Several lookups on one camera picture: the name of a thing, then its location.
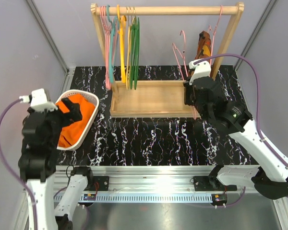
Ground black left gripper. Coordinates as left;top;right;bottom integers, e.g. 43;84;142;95
39;96;82;147

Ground pink wire hanger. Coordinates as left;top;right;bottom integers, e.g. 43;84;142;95
172;30;198;120

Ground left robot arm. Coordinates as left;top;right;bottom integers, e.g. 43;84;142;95
18;98;95;230

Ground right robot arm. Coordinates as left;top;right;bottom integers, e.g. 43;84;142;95
183;76;288;200

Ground camouflage orange trousers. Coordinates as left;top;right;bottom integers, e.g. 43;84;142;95
194;31;212;60

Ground pink hanger holding camouflage trousers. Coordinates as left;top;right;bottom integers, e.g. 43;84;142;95
210;5;223;56

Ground thick yellow hanger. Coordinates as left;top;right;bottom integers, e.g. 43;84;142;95
117;5;127;83

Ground green hanger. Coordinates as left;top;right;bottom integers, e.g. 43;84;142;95
131;17;140;90
130;21;136;89

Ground teal hanger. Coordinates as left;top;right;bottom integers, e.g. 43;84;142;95
106;5;120;84

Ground white perforated plastic basket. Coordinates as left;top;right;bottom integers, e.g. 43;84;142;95
56;90;99;150

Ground wooden clothes rack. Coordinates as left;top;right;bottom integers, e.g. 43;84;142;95
90;2;244;118

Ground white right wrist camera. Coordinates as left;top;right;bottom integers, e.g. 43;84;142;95
189;59;211;85

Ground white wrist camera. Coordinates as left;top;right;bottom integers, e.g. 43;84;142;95
19;88;58;113
189;59;211;85

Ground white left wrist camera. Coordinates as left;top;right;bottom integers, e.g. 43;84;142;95
19;88;58;113

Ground aluminium mounting rail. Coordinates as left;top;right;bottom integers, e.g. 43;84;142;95
23;165;276;204

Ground pink wire hangers at left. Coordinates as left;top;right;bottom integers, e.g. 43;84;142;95
100;6;114;91

